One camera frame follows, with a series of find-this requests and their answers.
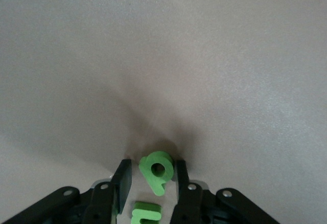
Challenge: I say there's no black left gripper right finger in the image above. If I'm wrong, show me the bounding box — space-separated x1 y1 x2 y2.
170 160 282 224

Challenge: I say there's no green letter p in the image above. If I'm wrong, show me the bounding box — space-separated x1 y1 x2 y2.
138 151 175 197

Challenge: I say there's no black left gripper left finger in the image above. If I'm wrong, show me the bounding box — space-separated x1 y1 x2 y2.
0 159 132 224

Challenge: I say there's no green letter u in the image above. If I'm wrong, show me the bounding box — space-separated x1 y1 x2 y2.
130 201 162 224

